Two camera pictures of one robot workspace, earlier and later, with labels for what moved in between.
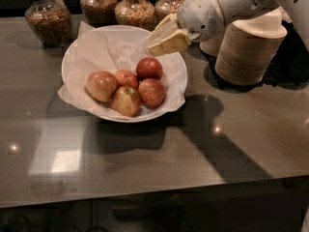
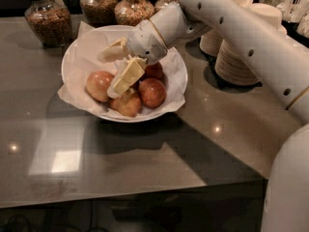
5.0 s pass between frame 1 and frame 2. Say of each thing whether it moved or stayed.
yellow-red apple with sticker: stayed
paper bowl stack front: stayed
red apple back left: stayed
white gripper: moved
